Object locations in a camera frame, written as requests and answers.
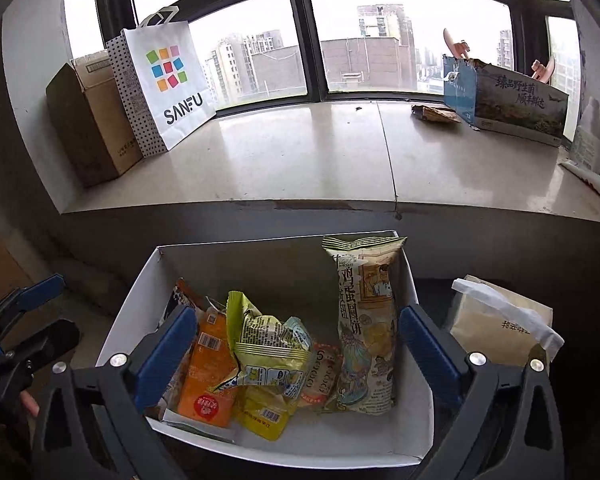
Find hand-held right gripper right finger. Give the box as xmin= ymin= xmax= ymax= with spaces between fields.
xmin=399 ymin=305 xmax=567 ymax=480

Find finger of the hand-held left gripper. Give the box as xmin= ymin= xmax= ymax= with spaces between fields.
xmin=0 ymin=273 xmax=67 ymax=334
xmin=1 ymin=319 xmax=82 ymax=374

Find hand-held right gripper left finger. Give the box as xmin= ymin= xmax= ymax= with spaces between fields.
xmin=30 ymin=305 xmax=200 ymax=480

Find orange snack packet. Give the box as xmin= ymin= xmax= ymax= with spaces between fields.
xmin=177 ymin=307 xmax=239 ymax=429

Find cream illustrated biscuit packet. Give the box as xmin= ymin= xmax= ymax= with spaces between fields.
xmin=322 ymin=234 xmax=409 ymax=412

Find yellow-green snack packet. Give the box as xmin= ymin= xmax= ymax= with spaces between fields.
xmin=226 ymin=290 xmax=314 ymax=387

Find clear sausage snack packet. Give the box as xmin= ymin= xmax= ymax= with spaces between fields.
xmin=299 ymin=342 xmax=343 ymax=407

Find yellow snack packet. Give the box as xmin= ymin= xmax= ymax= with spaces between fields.
xmin=231 ymin=384 xmax=302 ymax=442

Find white cardboard box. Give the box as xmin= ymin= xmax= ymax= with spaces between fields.
xmin=96 ymin=230 xmax=435 ymax=467

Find person's left hand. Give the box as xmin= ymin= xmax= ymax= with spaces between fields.
xmin=19 ymin=390 xmax=41 ymax=418

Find flat brown cardboard carton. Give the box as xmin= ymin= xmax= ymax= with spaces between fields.
xmin=0 ymin=234 xmax=37 ymax=313

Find beige tissue pack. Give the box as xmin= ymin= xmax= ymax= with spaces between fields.
xmin=449 ymin=274 xmax=566 ymax=367

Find brown cardboard box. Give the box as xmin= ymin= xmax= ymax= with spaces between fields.
xmin=45 ymin=50 xmax=144 ymax=189

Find stone windowsill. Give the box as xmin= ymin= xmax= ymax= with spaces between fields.
xmin=59 ymin=99 xmax=600 ymax=227

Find white tube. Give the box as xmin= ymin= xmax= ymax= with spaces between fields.
xmin=557 ymin=159 xmax=600 ymax=212

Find crumpled brown paper scrap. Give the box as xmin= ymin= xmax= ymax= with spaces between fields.
xmin=411 ymin=104 xmax=462 ymax=125

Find white shopping bag coloured squares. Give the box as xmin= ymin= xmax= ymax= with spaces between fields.
xmin=121 ymin=5 xmax=217 ymax=152

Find white plastic bottle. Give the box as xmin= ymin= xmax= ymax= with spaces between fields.
xmin=569 ymin=97 xmax=600 ymax=176

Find blue printed landscape carton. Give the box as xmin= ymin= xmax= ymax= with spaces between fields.
xmin=442 ymin=53 xmax=571 ymax=148

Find pink plastic hanger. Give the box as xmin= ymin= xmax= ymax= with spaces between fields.
xmin=529 ymin=57 xmax=557 ymax=84
xmin=442 ymin=27 xmax=474 ymax=61

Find black window frame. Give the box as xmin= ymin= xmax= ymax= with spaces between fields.
xmin=92 ymin=0 xmax=582 ymax=112

